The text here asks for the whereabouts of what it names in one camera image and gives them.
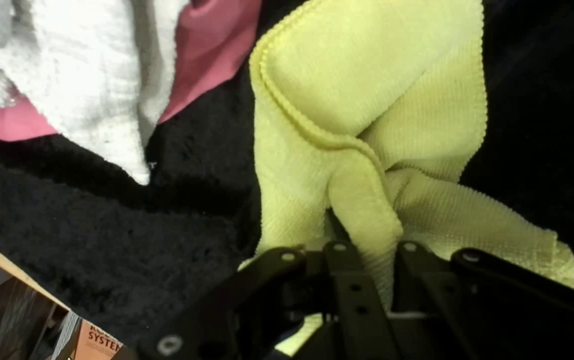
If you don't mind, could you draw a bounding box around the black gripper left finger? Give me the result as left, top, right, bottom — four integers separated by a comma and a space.
139, 226, 396, 360

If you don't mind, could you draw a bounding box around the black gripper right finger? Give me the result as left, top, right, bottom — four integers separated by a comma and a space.
392, 240, 574, 360

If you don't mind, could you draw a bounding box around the yellow cloth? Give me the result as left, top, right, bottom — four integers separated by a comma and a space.
237, 0, 574, 358

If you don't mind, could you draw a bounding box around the pink cloth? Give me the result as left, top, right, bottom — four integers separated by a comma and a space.
0, 0, 263, 143

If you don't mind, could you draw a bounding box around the black tablecloth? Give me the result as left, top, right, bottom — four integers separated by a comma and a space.
0, 0, 574, 347

